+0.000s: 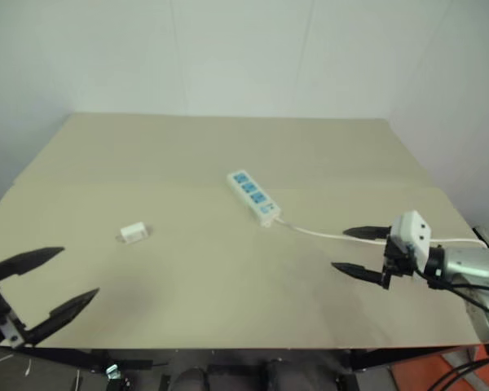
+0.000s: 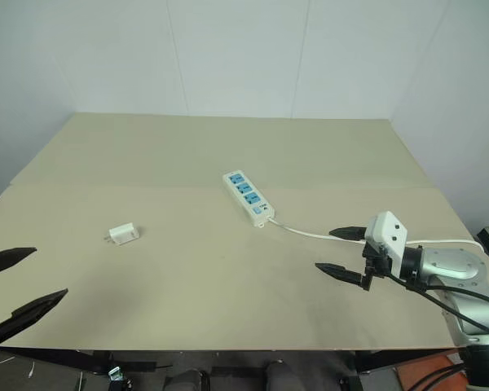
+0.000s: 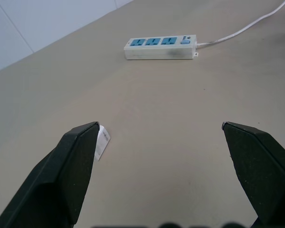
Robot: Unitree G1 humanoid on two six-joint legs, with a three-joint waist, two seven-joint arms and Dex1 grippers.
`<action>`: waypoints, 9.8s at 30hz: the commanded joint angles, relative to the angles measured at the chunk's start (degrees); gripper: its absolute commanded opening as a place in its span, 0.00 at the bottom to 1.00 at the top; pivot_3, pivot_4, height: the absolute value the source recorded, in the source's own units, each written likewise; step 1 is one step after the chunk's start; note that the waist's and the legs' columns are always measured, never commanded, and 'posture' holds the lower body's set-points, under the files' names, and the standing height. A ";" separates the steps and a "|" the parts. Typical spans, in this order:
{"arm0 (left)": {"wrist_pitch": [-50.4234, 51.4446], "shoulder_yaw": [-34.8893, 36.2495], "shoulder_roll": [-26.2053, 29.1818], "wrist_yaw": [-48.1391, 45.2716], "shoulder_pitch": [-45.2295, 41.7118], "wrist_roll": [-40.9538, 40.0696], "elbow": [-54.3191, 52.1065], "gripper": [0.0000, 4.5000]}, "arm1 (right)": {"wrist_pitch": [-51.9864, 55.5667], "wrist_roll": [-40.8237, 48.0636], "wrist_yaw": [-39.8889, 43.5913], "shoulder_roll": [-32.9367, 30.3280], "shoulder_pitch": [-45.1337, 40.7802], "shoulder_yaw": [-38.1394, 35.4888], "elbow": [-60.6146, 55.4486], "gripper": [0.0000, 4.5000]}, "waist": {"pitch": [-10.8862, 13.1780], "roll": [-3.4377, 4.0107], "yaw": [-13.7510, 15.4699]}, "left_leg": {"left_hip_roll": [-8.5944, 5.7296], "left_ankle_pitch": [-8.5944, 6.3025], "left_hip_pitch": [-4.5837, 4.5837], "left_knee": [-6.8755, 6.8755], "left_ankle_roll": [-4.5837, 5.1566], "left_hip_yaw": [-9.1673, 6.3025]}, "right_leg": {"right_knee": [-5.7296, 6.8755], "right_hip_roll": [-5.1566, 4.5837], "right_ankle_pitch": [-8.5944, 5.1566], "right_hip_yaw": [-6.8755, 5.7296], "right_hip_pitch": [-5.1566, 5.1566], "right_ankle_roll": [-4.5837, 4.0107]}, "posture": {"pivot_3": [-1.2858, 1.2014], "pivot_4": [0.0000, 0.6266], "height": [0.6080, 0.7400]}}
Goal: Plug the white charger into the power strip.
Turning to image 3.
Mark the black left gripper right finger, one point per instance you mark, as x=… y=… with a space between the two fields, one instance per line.
x=261 y=171

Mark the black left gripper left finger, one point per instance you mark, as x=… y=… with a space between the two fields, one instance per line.
x=57 y=175

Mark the white power strip blue sockets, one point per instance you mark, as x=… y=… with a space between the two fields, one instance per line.
x=160 y=47

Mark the white printed paper label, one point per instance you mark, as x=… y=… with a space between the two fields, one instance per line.
x=102 y=144

